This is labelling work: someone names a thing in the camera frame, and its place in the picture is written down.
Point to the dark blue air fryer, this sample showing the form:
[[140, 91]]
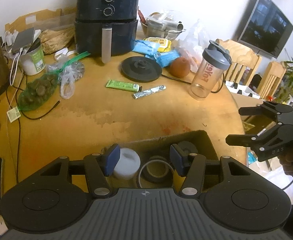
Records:
[[105, 28]]

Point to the cardboard box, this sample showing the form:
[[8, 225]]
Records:
[[147, 148]]

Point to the green cream tube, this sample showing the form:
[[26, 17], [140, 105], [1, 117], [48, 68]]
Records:
[[121, 85]]

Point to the black kettle base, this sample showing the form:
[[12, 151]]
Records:
[[141, 69]]

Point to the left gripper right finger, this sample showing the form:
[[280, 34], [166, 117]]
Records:
[[191, 168]]

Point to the clear plastic bag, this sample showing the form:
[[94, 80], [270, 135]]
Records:
[[69, 70]]

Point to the blue wipes pack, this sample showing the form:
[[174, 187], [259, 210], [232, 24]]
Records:
[[165, 59], [145, 47]]

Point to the white tub green label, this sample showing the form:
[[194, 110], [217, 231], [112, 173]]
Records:
[[32, 59]]

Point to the brown round pear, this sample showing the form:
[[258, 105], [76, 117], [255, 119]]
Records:
[[180, 67]]

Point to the yellow wipes pack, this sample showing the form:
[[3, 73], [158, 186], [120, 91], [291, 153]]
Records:
[[164, 44]]

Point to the wall television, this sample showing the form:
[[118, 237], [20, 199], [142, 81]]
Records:
[[267, 28]]

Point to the glass bowl with clutter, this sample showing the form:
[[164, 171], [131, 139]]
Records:
[[161, 25]]

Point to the blue wipes pack left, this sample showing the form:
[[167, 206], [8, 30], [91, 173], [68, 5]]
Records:
[[145, 47]]

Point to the marble pattern flat bar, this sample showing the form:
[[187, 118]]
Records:
[[148, 92]]

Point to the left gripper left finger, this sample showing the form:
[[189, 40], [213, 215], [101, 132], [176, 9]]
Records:
[[98, 167]]

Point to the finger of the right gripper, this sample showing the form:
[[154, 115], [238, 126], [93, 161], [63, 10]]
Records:
[[264, 145], [269, 109]]

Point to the grey power bank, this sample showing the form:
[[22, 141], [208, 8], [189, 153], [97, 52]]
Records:
[[24, 39]]

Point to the green net bag of nuts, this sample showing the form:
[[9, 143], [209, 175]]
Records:
[[38, 92]]

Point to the brown bark slab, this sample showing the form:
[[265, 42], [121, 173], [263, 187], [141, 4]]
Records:
[[52, 41]]

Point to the black tape roll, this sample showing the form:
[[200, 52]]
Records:
[[157, 172]]

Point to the clear shaker bottle grey lid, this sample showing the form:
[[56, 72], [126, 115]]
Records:
[[215, 61]]

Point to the blue wipes pack right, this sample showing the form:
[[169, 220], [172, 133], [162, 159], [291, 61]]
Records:
[[165, 59]]

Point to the wooden chair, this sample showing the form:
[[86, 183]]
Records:
[[245, 62]]

